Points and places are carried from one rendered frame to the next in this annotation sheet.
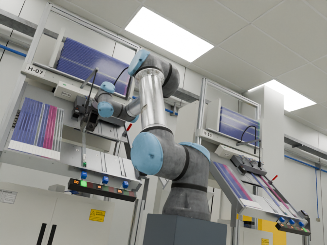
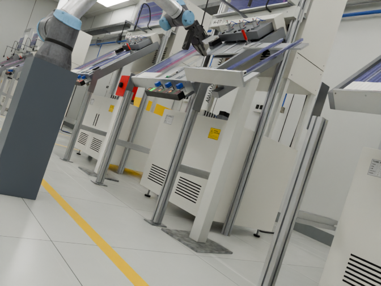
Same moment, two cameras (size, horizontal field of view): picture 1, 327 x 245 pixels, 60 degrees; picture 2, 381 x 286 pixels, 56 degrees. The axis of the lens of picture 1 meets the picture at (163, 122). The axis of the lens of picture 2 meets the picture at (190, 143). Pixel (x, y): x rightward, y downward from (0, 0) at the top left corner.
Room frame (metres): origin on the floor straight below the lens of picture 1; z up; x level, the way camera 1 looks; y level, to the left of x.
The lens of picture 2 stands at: (1.34, -1.70, 0.40)
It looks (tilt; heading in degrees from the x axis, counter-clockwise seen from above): 1 degrees up; 81
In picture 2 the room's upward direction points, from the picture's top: 18 degrees clockwise
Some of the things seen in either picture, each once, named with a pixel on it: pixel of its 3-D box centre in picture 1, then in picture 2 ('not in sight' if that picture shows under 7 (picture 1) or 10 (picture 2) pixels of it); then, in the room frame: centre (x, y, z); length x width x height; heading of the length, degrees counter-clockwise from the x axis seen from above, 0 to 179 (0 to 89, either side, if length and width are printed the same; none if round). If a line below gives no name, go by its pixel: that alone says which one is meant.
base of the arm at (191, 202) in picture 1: (187, 202); (55, 54); (0.91, -0.11, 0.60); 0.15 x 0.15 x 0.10
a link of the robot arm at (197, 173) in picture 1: (190, 165); (64, 28); (0.91, -0.11, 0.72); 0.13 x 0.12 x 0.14; 123
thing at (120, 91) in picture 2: not in sight; (114, 126); (1.16, 1.08, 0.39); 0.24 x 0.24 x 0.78; 29
